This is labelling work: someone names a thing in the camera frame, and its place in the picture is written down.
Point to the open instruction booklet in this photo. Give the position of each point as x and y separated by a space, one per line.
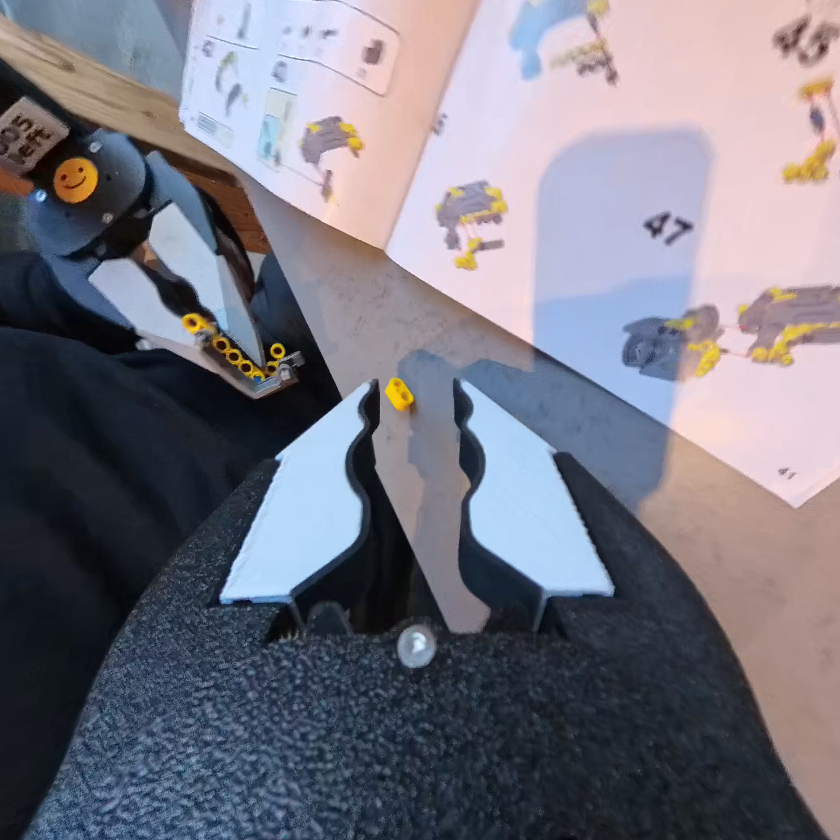
590 98

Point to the wooden beam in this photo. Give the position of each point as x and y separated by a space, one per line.
98 92

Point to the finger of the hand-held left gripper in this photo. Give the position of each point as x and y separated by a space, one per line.
197 256
131 295

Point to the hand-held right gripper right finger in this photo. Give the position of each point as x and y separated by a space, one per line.
531 518

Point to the grey yellow brick assembly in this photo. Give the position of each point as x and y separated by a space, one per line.
243 364

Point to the small yellow two-hole brick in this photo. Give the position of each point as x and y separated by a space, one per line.
399 394

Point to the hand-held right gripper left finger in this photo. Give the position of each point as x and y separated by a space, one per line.
305 518

